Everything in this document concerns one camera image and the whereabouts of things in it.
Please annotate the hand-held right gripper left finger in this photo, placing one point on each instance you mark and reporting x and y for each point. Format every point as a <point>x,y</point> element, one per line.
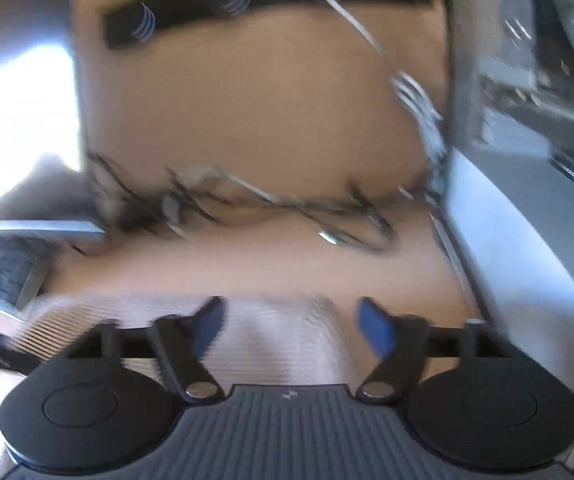
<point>209,325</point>

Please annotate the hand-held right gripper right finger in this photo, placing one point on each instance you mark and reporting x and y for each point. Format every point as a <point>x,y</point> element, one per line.
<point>374,327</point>

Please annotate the beige striped knit garment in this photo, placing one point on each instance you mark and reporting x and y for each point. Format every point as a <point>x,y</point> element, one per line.
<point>277,340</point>

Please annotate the black curved computer monitor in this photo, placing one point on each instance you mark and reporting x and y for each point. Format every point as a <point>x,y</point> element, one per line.
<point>17,185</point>

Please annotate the white computer tower case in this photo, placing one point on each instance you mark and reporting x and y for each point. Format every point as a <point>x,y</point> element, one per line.
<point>517,235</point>

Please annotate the black wall socket strip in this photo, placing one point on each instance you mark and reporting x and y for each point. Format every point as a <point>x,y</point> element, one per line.
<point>187,15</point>

